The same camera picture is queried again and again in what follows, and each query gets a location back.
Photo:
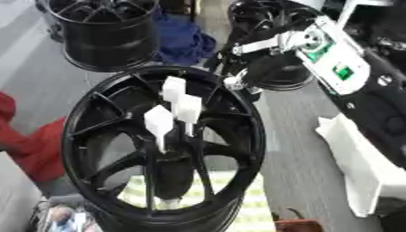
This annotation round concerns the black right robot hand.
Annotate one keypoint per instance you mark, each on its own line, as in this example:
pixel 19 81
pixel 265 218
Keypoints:
pixel 264 68

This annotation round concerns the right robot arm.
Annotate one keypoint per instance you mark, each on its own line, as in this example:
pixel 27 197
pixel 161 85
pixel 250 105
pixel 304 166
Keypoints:
pixel 343 69

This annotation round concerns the black wheel rim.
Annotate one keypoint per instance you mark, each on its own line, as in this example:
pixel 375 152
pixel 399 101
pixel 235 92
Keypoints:
pixel 108 42
pixel 296 81

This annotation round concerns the large black spoked wheel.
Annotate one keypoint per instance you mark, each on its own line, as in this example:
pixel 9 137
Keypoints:
pixel 105 169

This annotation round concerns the blue cloth bundle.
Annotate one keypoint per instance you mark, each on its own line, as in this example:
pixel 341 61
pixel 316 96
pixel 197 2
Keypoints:
pixel 182 42

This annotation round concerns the brown object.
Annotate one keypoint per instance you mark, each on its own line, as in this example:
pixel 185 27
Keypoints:
pixel 298 226

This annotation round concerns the red fabric bundle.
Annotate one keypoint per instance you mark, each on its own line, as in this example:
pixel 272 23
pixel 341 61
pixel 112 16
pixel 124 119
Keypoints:
pixel 39 151

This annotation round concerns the bag with colourful items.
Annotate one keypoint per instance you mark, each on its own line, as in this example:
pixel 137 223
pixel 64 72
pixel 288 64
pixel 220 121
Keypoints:
pixel 63 216

